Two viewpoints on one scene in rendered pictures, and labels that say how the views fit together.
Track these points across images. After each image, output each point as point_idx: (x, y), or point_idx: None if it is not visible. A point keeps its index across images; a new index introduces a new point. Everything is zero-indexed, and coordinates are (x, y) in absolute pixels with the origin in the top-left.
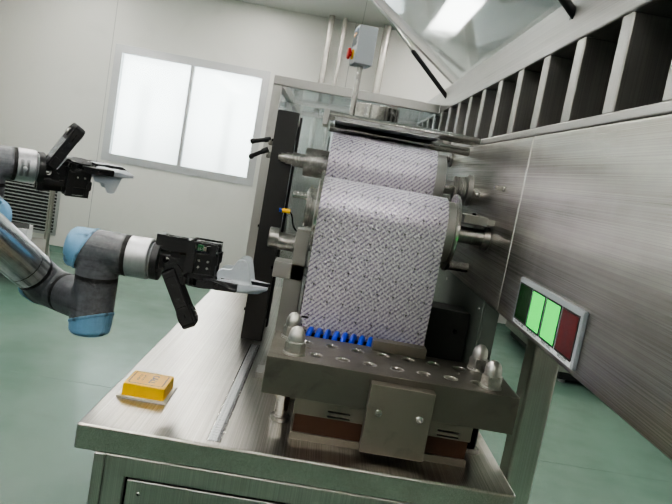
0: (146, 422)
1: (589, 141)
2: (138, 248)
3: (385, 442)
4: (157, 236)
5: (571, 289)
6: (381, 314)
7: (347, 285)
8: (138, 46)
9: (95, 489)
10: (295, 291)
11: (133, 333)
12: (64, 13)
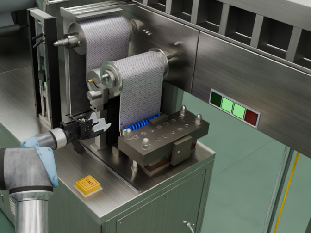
0: (113, 200)
1: (246, 54)
2: (61, 137)
3: (180, 158)
4: (65, 127)
5: (247, 102)
6: (146, 108)
7: (134, 105)
8: None
9: (108, 231)
10: (105, 112)
11: None
12: None
